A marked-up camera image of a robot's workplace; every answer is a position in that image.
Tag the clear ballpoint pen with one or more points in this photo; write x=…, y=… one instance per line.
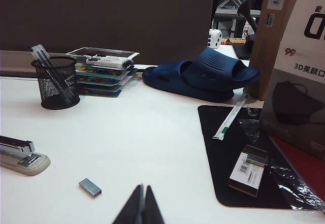
x=35, y=55

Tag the white bottle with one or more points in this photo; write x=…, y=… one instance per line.
x=247, y=31

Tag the metal staple strip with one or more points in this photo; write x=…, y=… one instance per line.
x=256, y=159
x=90, y=188

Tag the colourful picture book stack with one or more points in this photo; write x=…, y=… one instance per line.
x=101, y=81

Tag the face mask box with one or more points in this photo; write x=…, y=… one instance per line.
x=292, y=94

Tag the black mesh pen holder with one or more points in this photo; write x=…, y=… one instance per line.
x=56, y=87
x=43, y=51

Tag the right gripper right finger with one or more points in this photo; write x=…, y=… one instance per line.
x=152, y=211

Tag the red flat sheet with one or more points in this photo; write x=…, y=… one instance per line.
x=304, y=168

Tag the brown desk partition panel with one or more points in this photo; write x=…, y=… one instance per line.
x=101, y=13

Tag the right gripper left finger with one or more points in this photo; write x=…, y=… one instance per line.
x=133, y=208

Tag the beige long-reach stapler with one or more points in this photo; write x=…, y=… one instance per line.
x=30, y=164

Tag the black item in plastic wrap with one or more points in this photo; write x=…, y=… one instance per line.
x=292, y=183

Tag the brown cardboard box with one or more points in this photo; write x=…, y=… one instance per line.
x=266, y=56

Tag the open staple box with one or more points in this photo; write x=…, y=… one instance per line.
x=245, y=175

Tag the black mouse pad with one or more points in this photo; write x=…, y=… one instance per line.
x=218, y=158

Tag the red yellow printed box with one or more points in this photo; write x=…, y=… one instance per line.
x=233, y=40

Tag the white die blue dots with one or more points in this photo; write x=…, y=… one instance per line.
x=215, y=38

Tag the white marker pen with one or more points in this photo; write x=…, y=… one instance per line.
x=109, y=63
x=101, y=57

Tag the navy blue rubber slipper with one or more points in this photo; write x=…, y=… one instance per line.
x=172, y=84
x=215, y=61

